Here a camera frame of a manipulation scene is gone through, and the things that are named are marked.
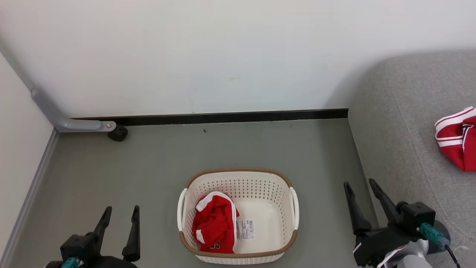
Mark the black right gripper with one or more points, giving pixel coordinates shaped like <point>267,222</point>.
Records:
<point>379,242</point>

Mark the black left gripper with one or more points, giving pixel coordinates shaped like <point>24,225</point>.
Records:
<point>81,245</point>

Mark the red shorts white trim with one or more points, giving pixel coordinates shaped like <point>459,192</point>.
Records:
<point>215,223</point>

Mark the red Bulls 23 jersey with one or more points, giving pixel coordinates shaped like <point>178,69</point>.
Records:
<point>457,149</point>

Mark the grey fabric sofa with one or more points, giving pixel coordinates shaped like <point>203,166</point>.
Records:
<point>401,130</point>

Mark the black caster wheel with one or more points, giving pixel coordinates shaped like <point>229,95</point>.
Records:
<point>118,134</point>

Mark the white plastic laundry basket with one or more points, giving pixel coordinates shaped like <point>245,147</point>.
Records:
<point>260,186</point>

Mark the paper label sticker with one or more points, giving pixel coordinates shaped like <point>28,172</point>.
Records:
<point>245,229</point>

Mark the black baseboard strip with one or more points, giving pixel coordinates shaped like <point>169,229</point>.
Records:
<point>230,118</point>

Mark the grey wall skirting strip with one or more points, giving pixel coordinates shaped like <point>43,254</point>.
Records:
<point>29,197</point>

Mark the grey metal bracket leg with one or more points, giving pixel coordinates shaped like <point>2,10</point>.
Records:
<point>70,124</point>

